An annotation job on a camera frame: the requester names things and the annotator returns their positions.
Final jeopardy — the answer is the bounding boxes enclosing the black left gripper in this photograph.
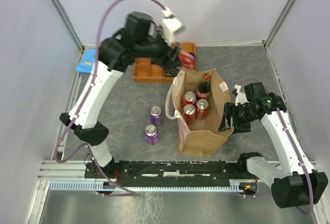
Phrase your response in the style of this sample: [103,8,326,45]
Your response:
[135,25,183,71]

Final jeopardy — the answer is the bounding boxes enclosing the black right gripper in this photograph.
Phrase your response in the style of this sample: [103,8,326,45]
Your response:
[217,102,258,135]

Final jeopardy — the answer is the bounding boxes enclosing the red cola can front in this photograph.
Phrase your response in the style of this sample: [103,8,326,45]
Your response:
[179,50,196,69]

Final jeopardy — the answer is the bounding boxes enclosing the red cola can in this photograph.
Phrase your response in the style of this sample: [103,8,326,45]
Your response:
[183,104,196,125]
[195,99,209,120]
[183,91,196,106]
[179,50,196,69]

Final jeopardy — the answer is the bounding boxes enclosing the tan canvas tote bag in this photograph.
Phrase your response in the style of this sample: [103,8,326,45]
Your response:
[164,69,234,157]

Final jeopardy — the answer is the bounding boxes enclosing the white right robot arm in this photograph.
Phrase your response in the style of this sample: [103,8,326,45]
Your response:
[219,82,328,208]

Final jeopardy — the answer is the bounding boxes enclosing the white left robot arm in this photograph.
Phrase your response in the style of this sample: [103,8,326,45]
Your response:
[60,11,185,178]

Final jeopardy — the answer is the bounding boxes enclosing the blue yellow rolled tie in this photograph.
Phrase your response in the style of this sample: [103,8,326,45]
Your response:
[164,68,179,77]

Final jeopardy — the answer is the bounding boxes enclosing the orange compartment tray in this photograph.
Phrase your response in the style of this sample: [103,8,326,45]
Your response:
[132,42,197,83]

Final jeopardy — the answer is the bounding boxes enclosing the purple soda can rear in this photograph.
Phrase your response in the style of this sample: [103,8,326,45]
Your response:
[149,105,163,126]

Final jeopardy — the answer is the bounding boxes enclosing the purple soda can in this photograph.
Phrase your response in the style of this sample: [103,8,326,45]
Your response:
[149,105,163,126]
[144,124,159,145]

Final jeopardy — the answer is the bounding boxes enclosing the purple soda can front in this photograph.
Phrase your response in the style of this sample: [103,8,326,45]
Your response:
[144,124,159,145]

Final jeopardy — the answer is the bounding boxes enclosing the blue patterned cloth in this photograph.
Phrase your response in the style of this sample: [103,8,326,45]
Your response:
[76,49,96,74]

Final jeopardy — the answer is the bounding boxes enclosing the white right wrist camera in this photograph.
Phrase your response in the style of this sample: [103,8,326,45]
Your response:
[232,84,248,106]

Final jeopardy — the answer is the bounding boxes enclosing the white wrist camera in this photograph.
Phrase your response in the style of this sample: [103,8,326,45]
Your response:
[232,84,248,106]
[159,7,185,46]

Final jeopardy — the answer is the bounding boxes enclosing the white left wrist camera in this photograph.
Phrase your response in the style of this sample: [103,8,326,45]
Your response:
[159,7,185,46]

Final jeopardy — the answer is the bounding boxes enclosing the light blue cable duct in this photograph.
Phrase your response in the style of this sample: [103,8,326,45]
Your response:
[48,179,256,192]

